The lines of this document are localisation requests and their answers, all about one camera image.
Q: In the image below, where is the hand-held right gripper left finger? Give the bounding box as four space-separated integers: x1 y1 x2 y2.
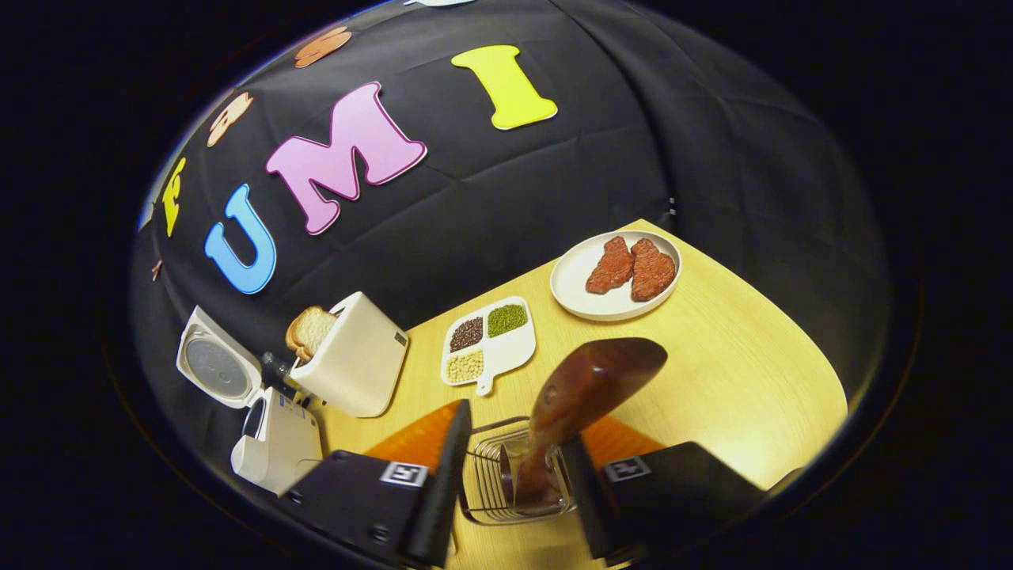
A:
277 398 473 569

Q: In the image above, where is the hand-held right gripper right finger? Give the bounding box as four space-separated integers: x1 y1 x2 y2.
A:
560 416 768 564

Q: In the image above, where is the metal wire chopstick holder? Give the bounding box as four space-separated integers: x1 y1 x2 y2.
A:
457 416 577 526

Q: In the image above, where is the brown wooden spoon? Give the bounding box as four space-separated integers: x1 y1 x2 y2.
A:
513 337 669 507

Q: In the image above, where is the white rice cooker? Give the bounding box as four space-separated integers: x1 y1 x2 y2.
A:
175 305 325 496

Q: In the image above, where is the yellow beans heap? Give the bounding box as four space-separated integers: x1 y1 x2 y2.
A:
446 349 485 384

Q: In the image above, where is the white toaster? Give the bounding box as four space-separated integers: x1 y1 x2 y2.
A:
290 291 410 419

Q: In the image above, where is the brown beans heap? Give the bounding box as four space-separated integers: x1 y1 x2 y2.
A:
450 317 484 353

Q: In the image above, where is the white divided dish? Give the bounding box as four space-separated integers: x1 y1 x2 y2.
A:
440 296 537 397

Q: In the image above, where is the green beans heap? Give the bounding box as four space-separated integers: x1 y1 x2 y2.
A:
487 304 529 338

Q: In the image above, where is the white round plate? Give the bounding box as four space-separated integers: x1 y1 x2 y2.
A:
549 230 683 322

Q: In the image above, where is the black backdrop cloth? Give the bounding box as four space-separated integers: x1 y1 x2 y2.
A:
131 0 891 476

